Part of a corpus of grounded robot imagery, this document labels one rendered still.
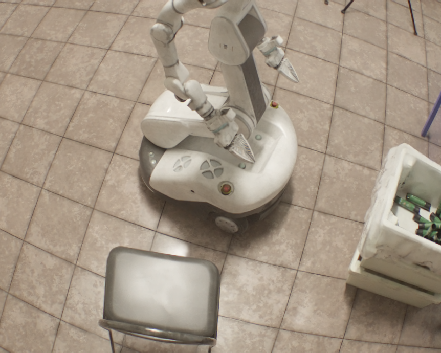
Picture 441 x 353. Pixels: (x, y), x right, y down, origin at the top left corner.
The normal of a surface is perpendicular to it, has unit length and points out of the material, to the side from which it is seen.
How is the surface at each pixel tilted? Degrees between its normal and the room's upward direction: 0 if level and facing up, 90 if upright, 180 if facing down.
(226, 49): 89
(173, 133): 90
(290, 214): 0
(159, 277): 0
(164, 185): 90
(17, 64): 0
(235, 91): 90
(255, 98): 70
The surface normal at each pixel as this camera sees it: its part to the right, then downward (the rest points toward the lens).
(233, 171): 0.11, -0.53
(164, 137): -0.43, 0.74
